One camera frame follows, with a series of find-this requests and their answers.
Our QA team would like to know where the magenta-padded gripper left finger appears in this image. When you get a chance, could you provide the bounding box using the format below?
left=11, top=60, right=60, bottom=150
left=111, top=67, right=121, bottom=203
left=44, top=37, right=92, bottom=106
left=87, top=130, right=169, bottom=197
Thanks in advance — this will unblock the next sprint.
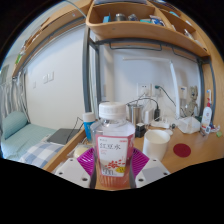
left=54, top=147, right=98, bottom=189

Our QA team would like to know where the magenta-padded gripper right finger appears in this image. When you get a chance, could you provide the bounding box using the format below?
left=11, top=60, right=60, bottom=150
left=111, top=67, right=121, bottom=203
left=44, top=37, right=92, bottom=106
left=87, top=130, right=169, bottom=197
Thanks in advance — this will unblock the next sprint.
left=129, top=147, right=171, bottom=189

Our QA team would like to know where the pink drink bottle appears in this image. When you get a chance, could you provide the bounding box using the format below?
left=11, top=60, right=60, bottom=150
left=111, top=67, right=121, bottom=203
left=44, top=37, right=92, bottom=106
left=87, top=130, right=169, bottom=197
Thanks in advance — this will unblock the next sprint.
left=89, top=101, right=137, bottom=189

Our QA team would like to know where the bagged pale bun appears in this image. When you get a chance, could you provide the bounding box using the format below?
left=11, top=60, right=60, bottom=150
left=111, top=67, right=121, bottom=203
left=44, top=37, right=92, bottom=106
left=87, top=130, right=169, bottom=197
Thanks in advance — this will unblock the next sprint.
left=73, top=144, right=91, bottom=159

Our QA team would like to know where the white cup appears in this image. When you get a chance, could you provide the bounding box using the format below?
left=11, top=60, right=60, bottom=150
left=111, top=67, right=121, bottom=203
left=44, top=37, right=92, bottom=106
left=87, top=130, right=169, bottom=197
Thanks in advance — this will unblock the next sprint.
left=142, top=129, right=171, bottom=162

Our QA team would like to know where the flat round red coaster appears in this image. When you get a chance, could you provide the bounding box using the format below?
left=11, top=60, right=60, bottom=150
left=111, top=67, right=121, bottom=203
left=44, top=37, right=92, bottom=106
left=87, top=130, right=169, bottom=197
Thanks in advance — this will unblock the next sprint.
left=172, top=142, right=192, bottom=158

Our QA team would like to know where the dark grey laptop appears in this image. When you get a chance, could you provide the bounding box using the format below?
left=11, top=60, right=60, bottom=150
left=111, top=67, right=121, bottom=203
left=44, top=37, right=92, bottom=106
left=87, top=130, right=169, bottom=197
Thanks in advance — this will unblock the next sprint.
left=46, top=128, right=81, bottom=146

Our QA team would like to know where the blue checkered blanket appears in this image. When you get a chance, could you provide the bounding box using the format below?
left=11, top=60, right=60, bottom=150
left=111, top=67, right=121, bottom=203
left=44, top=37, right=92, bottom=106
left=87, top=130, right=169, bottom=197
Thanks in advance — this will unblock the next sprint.
left=19, top=141, right=64, bottom=169

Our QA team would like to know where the small black block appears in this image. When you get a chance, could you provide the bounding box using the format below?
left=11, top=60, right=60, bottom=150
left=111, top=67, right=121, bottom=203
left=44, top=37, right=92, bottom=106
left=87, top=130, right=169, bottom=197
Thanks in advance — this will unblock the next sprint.
left=134, top=122, right=147, bottom=138

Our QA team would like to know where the blue bottle with white cap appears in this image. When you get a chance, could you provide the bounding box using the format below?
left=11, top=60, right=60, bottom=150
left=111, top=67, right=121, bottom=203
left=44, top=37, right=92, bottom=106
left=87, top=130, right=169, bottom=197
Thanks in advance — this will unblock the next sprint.
left=82, top=111, right=97, bottom=141

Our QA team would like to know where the white power strip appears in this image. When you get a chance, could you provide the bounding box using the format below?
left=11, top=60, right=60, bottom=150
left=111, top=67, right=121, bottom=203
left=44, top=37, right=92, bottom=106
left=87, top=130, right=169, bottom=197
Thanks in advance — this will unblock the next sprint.
left=150, top=119, right=171, bottom=129

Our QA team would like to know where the white power adapter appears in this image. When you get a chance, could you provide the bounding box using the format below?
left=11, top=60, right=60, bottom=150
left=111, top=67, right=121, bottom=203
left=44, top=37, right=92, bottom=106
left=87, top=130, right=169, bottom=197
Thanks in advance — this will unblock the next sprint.
left=143, top=107, right=155, bottom=125

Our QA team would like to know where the black power adapter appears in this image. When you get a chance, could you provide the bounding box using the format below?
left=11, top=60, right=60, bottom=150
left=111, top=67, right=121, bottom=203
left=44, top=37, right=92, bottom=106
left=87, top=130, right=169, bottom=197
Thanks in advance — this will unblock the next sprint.
left=153, top=108, right=162, bottom=121

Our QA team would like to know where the stainless steel mug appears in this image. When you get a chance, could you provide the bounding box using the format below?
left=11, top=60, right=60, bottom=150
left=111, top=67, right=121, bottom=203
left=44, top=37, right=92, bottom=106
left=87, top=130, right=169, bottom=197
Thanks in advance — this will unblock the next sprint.
left=127, top=103, right=144, bottom=127

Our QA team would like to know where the green striped mattress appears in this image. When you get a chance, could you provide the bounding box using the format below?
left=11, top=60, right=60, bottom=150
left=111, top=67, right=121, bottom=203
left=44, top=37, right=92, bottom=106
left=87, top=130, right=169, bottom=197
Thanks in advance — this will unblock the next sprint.
left=0, top=123, right=58, bottom=161

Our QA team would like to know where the white spray bottle, red nozzle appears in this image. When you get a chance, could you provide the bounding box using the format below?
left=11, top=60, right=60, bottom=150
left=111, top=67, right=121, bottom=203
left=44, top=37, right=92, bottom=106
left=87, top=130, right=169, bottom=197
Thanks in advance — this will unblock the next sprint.
left=200, top=89, right=214, bottom=134

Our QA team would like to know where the green pillow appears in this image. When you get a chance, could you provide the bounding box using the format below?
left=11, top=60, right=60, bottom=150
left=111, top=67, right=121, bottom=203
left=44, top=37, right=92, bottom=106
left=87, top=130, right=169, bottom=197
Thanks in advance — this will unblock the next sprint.
left=1, top=110, right=29, bottom=140

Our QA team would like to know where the tree creature figurine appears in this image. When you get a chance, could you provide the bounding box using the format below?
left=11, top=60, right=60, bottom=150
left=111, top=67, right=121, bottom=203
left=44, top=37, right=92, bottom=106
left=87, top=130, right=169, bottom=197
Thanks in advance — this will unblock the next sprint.
left=184, top=85, right=199, bottom=117

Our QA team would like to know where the white desk lamp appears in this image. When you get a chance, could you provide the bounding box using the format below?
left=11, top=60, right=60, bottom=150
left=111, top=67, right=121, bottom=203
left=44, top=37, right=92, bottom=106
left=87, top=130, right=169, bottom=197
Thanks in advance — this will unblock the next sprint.
left=122, top=55, right=181, bottom=119

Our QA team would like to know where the grey patterned curtain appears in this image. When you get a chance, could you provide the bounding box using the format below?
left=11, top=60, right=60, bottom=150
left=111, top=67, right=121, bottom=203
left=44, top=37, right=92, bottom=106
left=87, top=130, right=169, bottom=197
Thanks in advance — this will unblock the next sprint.
left=0, top=69, right=31, bottom=124

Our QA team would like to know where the wooden shelf unit with items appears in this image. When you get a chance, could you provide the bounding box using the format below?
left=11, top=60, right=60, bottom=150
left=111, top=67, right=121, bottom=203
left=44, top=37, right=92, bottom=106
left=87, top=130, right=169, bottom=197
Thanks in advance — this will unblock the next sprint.
left=85, top=0, right=211, bottom=58

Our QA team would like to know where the long wooden shelf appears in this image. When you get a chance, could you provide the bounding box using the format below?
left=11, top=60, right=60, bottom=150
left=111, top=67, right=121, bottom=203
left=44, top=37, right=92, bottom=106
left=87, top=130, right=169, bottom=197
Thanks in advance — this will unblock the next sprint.
left=11, top=0, right=93, bottom=78

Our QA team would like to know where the white wall outlet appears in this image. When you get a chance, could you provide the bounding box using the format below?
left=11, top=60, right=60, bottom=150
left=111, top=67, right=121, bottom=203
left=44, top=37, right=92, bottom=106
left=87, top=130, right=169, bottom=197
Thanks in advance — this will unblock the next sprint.
left=137, top=83, right=153, bottom=98
left=152, top=83, right=165, bottom=98

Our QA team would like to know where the white light switch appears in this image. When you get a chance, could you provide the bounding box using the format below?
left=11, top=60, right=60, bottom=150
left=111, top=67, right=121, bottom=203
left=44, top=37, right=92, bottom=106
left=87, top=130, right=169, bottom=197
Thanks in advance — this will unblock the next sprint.
left=42, top=71, right=55, bottom=84

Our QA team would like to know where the grey metal bed frame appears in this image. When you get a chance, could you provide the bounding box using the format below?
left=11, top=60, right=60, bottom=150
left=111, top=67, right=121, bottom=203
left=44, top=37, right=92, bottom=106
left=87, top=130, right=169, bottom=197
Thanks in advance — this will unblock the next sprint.
left=81, top=24, right=216, bottom=121

